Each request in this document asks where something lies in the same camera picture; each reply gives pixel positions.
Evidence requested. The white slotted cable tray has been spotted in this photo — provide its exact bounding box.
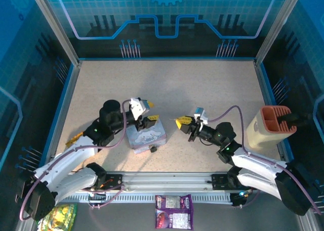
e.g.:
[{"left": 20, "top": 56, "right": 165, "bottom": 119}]
[{"left": 60, "top": 192, "right": 234, "bottom": 203}]

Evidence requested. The black tool in holder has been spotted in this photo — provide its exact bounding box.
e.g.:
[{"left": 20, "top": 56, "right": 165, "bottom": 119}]
[{"left": 277, "top": 113, "right": 313, "bottom": 128}]

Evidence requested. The cream holder with orange top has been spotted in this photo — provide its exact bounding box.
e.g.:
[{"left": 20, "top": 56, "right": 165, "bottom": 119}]
[{"left": 246, "top": 105, "right": 297, "bottom": 150}]

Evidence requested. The aluminium frame post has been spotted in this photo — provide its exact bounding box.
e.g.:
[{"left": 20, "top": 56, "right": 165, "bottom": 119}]
[
  {"left": 28, "top": 0, "right": 82, "bottom": 66},
  {"left": 255, "top": 0, "right": 305, "bottom": 66}
]

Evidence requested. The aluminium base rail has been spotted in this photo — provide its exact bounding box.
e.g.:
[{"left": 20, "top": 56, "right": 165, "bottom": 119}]
[{"left": 105, "top": 171, "right": 230, "bottom": 192}]

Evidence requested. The purple snack bag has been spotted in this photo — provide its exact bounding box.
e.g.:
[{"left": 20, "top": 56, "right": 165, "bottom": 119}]
[{"left": 154, "top": 194, "right": 194, "bottom": 230}]

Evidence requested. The green yellow snack bag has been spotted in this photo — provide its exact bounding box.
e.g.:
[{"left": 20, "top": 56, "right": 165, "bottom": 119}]
[{"left": 37, "top": 203, "right": 78, "bottom": 231}]

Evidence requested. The yellow foil wrapper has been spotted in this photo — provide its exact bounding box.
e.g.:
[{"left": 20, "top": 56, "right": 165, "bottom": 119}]
[{"left": 65, "top": 131, "right": 85, "bottom": 148}]

